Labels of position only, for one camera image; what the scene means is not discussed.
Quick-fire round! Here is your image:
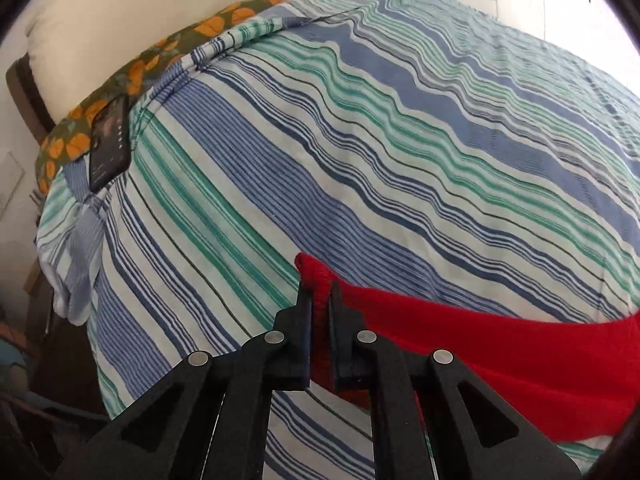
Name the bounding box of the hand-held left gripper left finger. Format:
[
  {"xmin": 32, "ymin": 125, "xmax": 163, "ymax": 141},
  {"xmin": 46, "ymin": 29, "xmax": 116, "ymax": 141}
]
[{"xmin": 54, "ymin": 276, "xmax": 314, "ymax": 480}]

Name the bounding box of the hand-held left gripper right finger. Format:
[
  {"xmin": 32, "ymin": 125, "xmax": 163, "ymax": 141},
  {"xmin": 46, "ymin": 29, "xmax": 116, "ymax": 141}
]
[{"xmin": 327, "ymin": 280, "xmax": 583, "ymax": 480}]

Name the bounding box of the red knit sweater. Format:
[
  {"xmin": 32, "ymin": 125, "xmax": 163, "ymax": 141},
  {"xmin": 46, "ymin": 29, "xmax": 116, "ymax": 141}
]
[{"xmin": 294, "ymin": 252, "xmax": 640, "ymax": 446}]

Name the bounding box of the striped blue green bedsheet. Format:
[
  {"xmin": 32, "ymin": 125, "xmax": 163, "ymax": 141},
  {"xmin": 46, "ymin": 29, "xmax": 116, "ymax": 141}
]
[{"xmin": 34, "ymin": 0, "xmax": 640, "ymax": 480}]

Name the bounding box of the black smartphone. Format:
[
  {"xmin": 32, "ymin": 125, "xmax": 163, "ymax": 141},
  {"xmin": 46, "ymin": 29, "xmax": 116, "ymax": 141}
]
[{"xmin": 88, "ymin": 96, "xmax": 132, "ymax": 194}]

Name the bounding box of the orange floral green sheet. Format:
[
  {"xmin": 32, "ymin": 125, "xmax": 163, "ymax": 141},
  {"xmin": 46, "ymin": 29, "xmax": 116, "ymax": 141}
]
[{"xmin": 34, "ymin": 0, "xmax": 351, "ymax": 196}]

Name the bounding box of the dark wooden bed frame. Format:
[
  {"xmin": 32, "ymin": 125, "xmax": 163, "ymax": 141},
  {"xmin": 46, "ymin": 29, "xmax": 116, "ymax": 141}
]
[{"xmin": 5, "ymin": 56, "xmax": 55, "ymax": 145}]

